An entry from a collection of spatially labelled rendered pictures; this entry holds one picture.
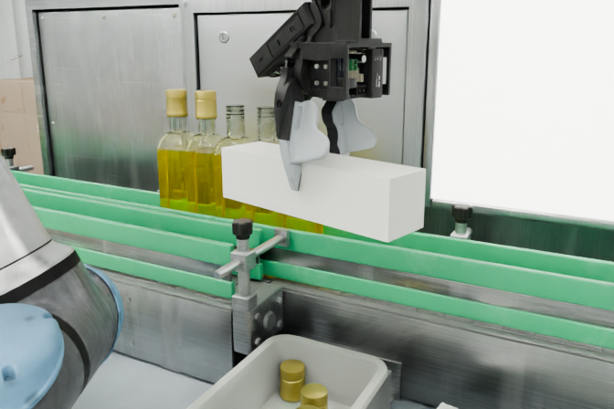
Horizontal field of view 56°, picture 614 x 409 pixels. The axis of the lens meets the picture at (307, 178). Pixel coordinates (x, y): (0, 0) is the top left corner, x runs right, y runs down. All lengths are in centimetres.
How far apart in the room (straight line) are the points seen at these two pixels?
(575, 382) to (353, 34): 49
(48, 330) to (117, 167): 82
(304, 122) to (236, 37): 51
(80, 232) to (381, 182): 60
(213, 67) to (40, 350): 68
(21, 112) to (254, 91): 438
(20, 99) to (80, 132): 391
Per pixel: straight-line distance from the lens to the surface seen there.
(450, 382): 83
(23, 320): 58
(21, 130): 537
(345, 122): 62
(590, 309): 77
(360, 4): 55
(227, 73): 107
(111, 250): 96
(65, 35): 141
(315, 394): 76
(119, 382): 94
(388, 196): 53
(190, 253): 85
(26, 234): 66
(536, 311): 78
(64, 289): 65
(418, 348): 82
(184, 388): 90
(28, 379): 54
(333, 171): 56
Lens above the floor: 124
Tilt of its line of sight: 13 degrees down
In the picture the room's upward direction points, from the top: straight up
